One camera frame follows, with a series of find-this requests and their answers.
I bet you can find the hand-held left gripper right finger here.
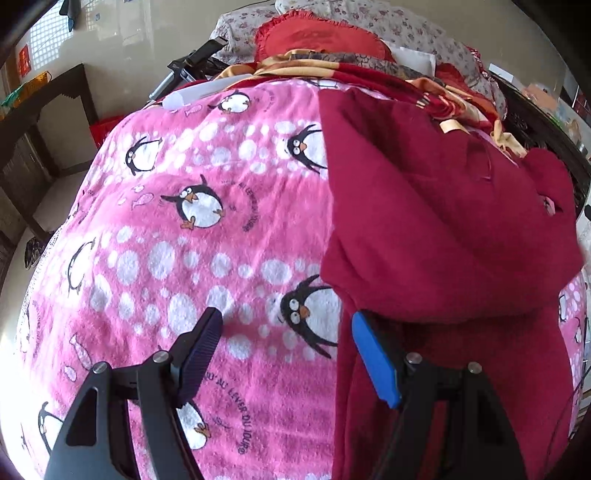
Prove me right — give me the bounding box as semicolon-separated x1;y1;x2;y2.
351;310;527;480

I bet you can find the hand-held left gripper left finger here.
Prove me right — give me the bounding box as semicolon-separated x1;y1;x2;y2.
44;307;223;480

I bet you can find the dark red knit garment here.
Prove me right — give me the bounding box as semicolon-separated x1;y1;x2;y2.
318;87;586;480

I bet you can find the pink penguin print blanket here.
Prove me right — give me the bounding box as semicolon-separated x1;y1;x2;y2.
14;76;589;480

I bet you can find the red plastic basket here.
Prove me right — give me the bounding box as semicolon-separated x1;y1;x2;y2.
89;115;125;149

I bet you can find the white plastic tube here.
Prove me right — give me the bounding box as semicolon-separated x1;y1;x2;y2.
161;78;241;112

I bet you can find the red yellow patterned blanket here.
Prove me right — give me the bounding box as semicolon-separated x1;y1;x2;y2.
215;48;527;158

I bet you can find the white folded cloth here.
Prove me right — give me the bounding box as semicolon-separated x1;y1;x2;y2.
394;46;437;75

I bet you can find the black tripod stand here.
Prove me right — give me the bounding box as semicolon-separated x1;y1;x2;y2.
148;39;229;104

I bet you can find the red frilled pillow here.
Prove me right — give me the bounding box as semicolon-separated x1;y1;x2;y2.
253;14;398;63

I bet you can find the dark wooden bed frame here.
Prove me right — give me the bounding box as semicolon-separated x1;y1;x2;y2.
489;69;591;217

